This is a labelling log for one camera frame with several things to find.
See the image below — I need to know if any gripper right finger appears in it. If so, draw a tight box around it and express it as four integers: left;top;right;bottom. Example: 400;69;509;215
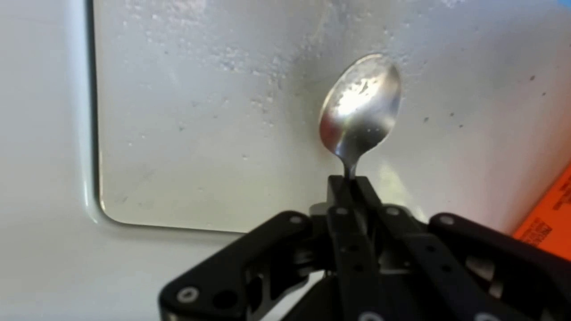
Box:
356;176;571;321

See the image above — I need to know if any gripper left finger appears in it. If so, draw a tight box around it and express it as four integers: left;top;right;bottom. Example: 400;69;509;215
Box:
158;175;385;321

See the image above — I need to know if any metal spoon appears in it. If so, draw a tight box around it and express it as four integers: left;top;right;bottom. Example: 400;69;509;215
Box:
319;53;402;180

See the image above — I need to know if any orange box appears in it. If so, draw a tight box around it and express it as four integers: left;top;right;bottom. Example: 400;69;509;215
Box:
512;163;571;261

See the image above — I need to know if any white sink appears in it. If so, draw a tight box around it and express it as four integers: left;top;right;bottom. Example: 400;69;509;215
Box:
67;0;571;235

